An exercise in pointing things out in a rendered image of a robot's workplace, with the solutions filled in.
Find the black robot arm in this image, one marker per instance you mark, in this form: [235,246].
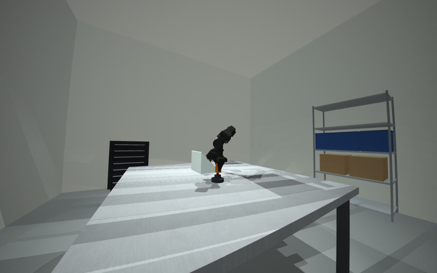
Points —
[223,137]

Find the dark grey round pedestal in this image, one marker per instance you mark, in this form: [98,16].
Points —
[217,178]

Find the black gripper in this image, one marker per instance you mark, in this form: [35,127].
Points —
[220,160]

